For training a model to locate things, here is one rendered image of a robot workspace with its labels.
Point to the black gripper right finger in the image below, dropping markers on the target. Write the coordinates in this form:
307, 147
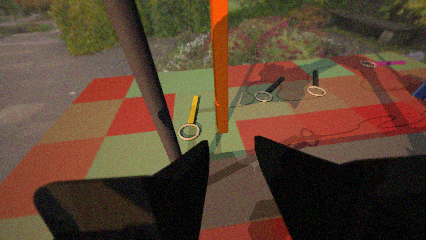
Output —
322, 200

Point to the yellow handle with tan loop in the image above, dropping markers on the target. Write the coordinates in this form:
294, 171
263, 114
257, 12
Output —
191, 120

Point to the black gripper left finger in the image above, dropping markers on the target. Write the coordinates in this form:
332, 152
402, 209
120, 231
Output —
167, 205

